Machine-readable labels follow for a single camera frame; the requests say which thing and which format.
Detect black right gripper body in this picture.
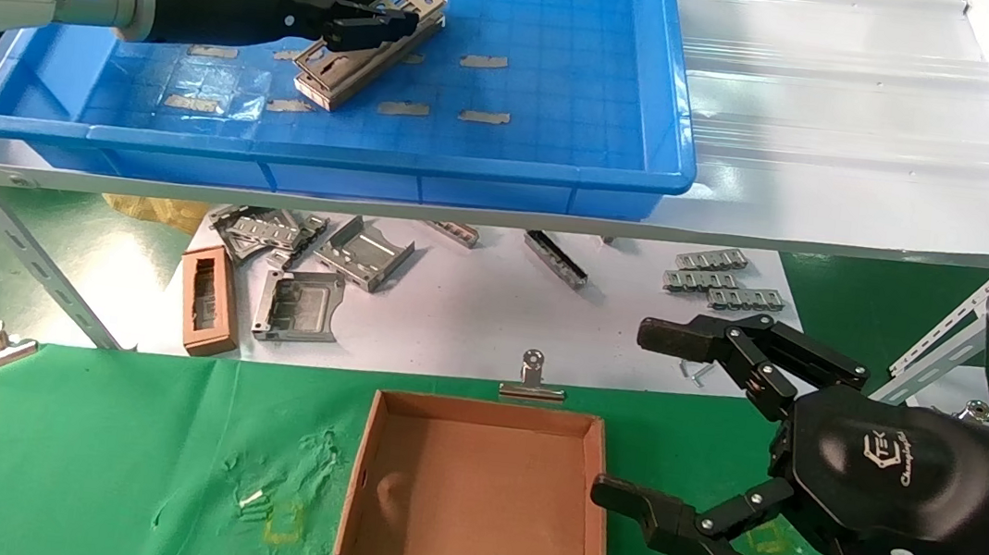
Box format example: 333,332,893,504
759,377,989,555

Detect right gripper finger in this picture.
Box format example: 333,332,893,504
629,300,874,432
582,456,897,555

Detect shallow brown cardboard box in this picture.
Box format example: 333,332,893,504
332,384,626,555

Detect large blue plastic tray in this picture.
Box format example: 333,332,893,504
0,0,716,241

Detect small brown rectangular box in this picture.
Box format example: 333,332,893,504
171,242,252,363

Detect silver slotted metal strip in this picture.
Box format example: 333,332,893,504
705,283,787,319
662,265,743,301
674,242,751,278

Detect clear plastic film patch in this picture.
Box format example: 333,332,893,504
105,48,278,127

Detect dark long metal bar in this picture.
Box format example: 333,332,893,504
519,230,595,292

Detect white flat board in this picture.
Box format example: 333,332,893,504
132,181,814,426

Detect slotted metal strip part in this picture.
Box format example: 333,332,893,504
290,212,333,264

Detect small slotted metal strip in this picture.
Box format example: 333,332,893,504
424,218,483,251

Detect white metal shelf board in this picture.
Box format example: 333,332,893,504
0,0,989,300

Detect grey metal plate part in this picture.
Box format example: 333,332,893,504
250,265,349,351

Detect green table cloth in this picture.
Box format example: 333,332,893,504
0,316,989,555

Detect bent silver metal bracket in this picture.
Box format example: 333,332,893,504
310,211,420,299

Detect slotted metal frame part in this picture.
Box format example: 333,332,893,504
207,201,309,273

